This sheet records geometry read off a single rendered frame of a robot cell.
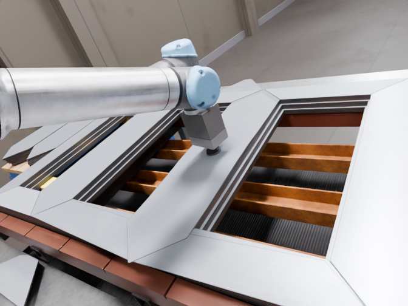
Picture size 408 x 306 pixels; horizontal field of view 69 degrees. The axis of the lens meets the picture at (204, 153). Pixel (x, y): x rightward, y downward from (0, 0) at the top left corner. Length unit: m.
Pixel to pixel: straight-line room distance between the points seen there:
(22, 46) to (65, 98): 2.94
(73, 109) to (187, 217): 0.35
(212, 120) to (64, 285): 0.63
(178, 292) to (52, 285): 0.52
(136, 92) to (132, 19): 3.60
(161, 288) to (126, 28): 3.58
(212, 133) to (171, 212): 0.22
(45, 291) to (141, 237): 0.44
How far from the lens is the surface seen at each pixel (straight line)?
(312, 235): 0.97
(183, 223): 0.66
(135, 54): 3.99
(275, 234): 0.99
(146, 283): 0.65
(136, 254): 0.65
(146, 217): 0.72
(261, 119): 0.93
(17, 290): 1.06
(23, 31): 3.39
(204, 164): 0.79
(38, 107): 0.42
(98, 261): 0.76
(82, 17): 3.50
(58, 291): 1.01
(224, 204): 0.71
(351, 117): 1.01
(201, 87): 0.53
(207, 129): 0.74
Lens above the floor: 1.30
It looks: 31 degrees down
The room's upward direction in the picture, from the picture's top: 21 degrees counter-clockwise
